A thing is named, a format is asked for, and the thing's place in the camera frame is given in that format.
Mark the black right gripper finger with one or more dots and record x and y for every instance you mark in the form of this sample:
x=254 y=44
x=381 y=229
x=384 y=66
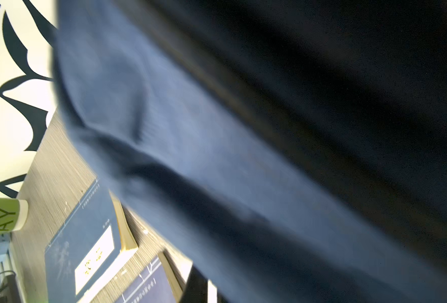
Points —
x=196 y=288

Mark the navy blue school backpack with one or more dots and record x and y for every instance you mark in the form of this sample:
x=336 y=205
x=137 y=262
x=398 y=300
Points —
x=295 y=151

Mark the blue book right yellow label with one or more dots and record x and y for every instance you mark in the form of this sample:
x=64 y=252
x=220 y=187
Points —
x=159 y=282

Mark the blue book yellow label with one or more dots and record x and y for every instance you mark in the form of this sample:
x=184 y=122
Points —
x=91 y=247
x=159 y=282

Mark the blue book left yellow label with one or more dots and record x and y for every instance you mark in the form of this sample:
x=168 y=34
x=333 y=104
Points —
x=91 y=247

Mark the green paper cup with items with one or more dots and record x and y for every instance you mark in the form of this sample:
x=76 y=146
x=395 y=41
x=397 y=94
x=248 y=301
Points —
x=13 y=214

